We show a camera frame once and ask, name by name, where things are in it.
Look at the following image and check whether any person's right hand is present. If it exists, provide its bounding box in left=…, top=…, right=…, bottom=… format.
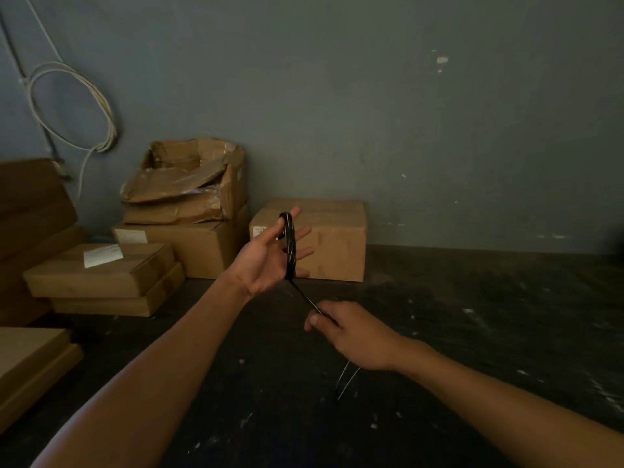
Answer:
left=304, top=300, right=416, bottom=372

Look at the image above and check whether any person's left hand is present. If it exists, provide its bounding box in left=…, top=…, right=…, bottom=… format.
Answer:
left=225, top=205, right=315, bottom=300

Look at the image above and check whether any black cable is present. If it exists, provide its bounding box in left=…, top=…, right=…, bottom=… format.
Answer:
left=278, top=211, right=361, bottom=401

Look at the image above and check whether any person's right forearm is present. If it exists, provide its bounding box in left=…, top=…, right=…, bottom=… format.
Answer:
left=389, top=338, right=624, bottom=468

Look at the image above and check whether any person's left forearm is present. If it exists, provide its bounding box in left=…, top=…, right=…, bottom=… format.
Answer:
left=31, top=275, right=252, bottom=468

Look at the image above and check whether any large cardboard box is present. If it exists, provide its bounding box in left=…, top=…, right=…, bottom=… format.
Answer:
left=112, top=204, right=251, bottom=280

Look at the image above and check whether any sealed cardboard box white label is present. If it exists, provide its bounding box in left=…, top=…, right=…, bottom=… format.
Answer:
left=249, top=198, right=367, bottom=283

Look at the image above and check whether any torn open cardboard box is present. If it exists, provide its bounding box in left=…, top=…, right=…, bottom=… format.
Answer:
left=120, top=138, right=248, bottom=225

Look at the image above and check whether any white paper slip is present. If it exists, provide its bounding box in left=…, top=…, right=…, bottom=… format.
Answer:
left=83, top=244, right=125, bottom=269

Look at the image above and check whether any dark brown cardboard box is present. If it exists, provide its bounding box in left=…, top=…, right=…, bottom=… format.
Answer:
left=0, top=224, right=88, bottom=327
left=0, top=158, right=79, bottom=261

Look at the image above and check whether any wide flat cardboard box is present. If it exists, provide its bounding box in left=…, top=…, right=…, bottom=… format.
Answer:
left=0, top=327, right=85, bottom=434

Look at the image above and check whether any white coiled wall cable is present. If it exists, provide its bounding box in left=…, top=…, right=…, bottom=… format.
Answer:
left=0, top=0, right=118, bottom=205

